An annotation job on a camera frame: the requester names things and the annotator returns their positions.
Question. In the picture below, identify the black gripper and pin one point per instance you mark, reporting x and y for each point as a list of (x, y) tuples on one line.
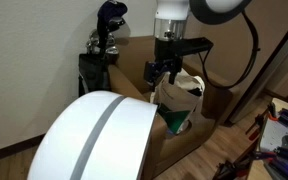
[(168, 51)]

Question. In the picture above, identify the beige canvas tote bag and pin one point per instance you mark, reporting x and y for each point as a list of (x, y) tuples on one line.
[(180, 95)]

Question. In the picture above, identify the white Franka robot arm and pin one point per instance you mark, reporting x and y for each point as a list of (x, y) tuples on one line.
[(172, 10)]

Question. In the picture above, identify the brown sofa with tote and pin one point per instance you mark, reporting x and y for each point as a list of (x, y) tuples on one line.
[(184, 146)]

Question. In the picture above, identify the silver golf iron head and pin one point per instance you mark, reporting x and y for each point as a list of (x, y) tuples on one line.
[(110, 38), (112, 50), (93, 36), (90, 48)]

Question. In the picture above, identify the black golf driver head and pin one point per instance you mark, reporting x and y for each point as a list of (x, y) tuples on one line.
[(117, 22)]

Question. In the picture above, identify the black golf bag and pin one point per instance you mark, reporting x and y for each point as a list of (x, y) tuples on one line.
[(92, 75)]

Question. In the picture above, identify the white bladeless tower fan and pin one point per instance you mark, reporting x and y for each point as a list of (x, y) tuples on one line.
[(94, 140)]

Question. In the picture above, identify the red black bar clamp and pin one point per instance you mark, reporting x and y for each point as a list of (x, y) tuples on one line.
[(259, 121), (232, 170)]

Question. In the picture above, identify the dark door frame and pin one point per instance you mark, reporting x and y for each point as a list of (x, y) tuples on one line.
[(267, 70)]

